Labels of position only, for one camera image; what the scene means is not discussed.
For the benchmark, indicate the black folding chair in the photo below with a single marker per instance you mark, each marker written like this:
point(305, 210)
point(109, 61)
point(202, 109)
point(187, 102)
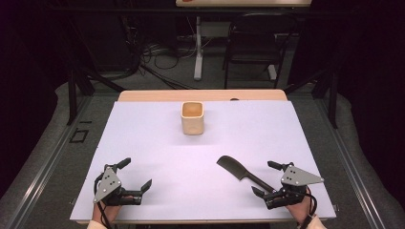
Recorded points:
point(253, 47)

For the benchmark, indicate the black metal stand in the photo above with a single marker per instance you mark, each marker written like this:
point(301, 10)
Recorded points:
point(333, 101)
point(72, 95)

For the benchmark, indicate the white-legged background desk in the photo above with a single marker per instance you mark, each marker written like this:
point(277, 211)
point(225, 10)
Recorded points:
point(198, 63)

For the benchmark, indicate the person's left hand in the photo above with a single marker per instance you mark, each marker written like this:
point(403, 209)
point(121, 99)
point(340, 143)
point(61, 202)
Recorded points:
point(106, 212)

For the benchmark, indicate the beige square cup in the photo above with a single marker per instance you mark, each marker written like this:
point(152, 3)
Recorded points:
point(192, 122)

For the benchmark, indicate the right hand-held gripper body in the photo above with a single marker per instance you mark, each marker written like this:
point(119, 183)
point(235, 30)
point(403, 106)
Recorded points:
point(296, 178)

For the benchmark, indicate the white table sheet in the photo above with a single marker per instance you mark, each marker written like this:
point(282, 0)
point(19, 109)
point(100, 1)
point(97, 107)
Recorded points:
point(197, 178)

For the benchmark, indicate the grey metal floor rail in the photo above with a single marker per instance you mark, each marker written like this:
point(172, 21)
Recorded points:
point(347, 165)
point(47, 165)

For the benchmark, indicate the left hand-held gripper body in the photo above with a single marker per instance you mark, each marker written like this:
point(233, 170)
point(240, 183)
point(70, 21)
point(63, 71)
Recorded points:
point(107, 186)

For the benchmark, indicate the person's right hand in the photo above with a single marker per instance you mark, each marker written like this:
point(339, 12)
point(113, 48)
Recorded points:
point(302, 211)

